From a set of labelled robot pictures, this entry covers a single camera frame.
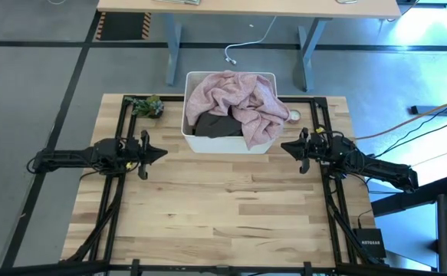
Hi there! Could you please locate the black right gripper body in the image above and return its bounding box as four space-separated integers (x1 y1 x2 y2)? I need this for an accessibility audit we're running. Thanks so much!
299 127 334 175

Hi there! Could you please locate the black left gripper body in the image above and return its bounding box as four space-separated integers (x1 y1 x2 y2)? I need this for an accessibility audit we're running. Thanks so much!
125 130 150 181

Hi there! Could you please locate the dark olive garment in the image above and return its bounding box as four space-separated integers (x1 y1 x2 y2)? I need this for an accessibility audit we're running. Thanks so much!
193 110 245 140

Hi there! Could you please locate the pink garment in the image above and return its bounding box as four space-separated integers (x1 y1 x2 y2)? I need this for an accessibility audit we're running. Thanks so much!
185 70 291 151

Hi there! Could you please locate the green plant in black pot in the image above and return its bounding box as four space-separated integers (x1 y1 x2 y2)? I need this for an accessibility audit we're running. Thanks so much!
124 94 166 120

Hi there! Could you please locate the white perforated plastic bin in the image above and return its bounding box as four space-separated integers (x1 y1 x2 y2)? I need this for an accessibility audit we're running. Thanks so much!
180 71 286 155

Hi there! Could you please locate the black hazard striped floor mat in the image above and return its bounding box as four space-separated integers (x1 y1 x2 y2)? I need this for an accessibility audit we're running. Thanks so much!
94 11 153 42

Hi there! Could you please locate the light wooden desk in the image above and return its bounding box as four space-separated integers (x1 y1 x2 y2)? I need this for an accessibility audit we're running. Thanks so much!
96 0 403 94

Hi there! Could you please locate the black aluminium table frame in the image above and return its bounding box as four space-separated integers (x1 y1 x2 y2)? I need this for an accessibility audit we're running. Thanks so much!
58 94 389 276

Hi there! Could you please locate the orange cable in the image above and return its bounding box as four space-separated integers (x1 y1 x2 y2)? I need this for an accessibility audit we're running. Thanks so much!
354 96 447 141

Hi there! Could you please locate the black floor cable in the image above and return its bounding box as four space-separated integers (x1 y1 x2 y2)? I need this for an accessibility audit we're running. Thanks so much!
373 106 447 159

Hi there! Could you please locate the black Netgear network switch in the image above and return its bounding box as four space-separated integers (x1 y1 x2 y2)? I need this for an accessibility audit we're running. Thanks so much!
352 227 388 259

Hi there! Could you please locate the white floor cable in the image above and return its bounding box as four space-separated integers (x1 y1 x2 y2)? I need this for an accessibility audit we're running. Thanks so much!
223 15 278 66

